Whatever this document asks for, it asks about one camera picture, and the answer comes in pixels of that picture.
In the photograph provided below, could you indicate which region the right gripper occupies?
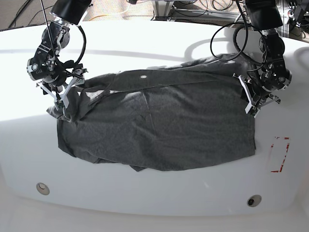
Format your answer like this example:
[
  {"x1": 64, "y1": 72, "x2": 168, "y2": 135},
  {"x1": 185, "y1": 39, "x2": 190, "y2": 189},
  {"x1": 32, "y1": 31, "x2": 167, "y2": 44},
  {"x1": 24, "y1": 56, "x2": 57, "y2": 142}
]
[{"x1": 37, "y1": 69, "x2": 88, "y2": 108}]

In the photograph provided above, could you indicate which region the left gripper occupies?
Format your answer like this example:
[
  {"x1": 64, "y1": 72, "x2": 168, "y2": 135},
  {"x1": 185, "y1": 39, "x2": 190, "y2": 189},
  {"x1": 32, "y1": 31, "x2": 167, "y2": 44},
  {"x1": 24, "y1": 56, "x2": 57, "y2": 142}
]
[{"x1": 233, "y1": 73, "x2": 281, "y2": 115}]

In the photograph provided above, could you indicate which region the grey t-shirt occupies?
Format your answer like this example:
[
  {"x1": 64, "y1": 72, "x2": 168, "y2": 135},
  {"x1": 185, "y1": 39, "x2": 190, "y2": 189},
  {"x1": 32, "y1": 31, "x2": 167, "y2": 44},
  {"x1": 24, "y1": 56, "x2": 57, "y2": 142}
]
[{"x1": 48, "y1": 54, "x2": 255, "y2": 171}]

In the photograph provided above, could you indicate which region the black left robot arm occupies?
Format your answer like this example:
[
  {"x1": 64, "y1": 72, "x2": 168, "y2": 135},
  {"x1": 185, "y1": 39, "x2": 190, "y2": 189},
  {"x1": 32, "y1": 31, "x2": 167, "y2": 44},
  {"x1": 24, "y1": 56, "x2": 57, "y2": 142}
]
[{"x1": 238, "y1": 0, "x2": 292, "y2": 117}]

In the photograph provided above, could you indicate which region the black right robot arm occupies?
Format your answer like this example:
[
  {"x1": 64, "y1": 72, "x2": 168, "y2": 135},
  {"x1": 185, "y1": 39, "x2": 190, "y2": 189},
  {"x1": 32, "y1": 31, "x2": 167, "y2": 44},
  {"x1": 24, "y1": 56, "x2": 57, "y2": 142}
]
[{"x1": 27, "y1": 0, "x2": 91, "y2": 109}]

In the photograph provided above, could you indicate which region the red tape marking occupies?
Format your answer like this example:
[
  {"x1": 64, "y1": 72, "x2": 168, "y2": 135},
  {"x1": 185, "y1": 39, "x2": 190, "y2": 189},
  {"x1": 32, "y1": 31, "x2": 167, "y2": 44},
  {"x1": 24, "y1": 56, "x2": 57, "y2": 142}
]
[{"x1": 268, "y1": 137, "x2": 290, "y2": 173}]

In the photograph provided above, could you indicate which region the left table grommet hole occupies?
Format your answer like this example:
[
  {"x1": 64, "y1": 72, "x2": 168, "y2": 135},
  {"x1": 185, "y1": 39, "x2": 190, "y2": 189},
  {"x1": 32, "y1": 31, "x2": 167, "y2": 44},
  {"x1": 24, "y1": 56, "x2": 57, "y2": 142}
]
[{"x1": 36, "y1": 183, "x2": 50, "y2": 196}]

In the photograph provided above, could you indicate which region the table grommet hole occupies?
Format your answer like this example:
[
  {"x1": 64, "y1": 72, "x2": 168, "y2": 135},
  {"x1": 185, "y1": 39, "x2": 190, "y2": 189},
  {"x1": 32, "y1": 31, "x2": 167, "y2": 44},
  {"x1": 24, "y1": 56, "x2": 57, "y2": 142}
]
[
  {"x1": 36, "y1": 183, "x2": 50, "y2": 196},
  {"x1": 247, "y1": 195, "x2": 262, "y2": 207}
]

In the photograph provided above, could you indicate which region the right table grommet hole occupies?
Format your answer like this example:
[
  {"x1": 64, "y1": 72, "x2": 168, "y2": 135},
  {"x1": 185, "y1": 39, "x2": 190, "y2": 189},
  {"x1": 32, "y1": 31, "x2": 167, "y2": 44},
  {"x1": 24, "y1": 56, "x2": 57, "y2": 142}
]
[{"x1": 247, "y1": 195, "x2": 262, "y2": 207}]

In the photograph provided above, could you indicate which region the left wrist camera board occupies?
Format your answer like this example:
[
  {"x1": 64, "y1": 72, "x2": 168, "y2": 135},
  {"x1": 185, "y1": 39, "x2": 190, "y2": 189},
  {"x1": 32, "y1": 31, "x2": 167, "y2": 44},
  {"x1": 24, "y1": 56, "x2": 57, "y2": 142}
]
[{"x1": 252, "y1": 110, "x2": 259, "y2": 118}]

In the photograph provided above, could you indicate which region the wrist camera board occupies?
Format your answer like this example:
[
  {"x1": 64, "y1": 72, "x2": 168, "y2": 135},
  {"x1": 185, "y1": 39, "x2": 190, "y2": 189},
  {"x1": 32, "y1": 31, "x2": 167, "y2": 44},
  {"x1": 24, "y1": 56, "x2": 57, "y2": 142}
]
[
  {"x1": 252, "y1": 110, "x2": 259, "y2": 118},
  {"x1": 54, "y1": 100, "x2": 65, "y2": 111}
]

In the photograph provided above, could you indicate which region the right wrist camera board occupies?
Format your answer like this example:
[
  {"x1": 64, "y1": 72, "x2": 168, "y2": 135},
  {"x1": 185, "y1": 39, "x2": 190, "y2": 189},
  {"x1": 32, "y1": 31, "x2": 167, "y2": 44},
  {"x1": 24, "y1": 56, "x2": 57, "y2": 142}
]
[{"x1": 54, "y1": 100, "x2": 65, "y2": 111}]

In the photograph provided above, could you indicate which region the white cable on floor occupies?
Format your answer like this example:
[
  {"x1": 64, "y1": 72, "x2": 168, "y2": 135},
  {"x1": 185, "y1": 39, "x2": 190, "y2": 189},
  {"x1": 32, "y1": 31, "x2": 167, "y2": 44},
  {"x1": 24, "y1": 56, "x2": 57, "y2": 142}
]
[{"x1": 228, "y1": 11, "x2": 244, "y2": 29}]

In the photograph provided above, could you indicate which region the black floor cables left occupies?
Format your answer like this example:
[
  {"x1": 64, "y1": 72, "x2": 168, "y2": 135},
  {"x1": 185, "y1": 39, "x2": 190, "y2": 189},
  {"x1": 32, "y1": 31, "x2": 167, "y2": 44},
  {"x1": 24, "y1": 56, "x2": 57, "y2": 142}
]
[{"x1": 8, "y1": 0, "x2": 61, "y2": 29}]

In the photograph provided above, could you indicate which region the aluminium frame post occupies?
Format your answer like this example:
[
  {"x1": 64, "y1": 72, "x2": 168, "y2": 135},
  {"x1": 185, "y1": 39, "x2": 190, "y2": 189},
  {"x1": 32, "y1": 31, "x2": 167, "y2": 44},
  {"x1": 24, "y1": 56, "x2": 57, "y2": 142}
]
[{"x1": 151, "y1": 0, "x2": 175, "y2": 21}]

